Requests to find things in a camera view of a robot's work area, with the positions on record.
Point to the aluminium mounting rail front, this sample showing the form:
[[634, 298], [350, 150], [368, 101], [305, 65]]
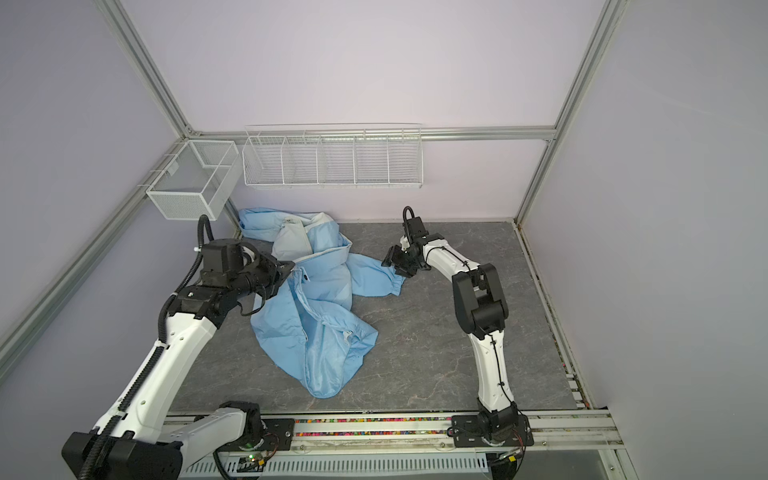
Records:
[[417, 432]]

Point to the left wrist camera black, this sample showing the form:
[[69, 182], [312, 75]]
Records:
[[221, 255]]

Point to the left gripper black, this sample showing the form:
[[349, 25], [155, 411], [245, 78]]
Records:
[[278, 271]]

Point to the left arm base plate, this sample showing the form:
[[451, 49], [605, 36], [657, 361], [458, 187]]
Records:
[[270, 433]]

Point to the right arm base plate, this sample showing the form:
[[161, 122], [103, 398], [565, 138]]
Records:
[[471, 431]]

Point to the white mesh box basket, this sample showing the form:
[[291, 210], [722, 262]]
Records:
[[197, 180]]

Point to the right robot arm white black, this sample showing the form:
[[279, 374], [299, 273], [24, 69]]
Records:
[[481, 311]]

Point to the small green circuit board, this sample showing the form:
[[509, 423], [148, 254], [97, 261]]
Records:
[[250, 464]]

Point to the white wire shelf basket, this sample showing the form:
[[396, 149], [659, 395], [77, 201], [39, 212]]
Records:
[[333, 155]]

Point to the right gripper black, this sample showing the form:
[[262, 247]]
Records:
[[393, 258]]

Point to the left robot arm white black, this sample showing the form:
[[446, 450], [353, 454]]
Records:
[[128, 442]]

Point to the light blue jacket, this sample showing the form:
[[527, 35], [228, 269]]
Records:
[[309, 329]]

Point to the white vent grille strip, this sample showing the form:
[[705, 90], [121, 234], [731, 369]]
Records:
[[346, 466]]

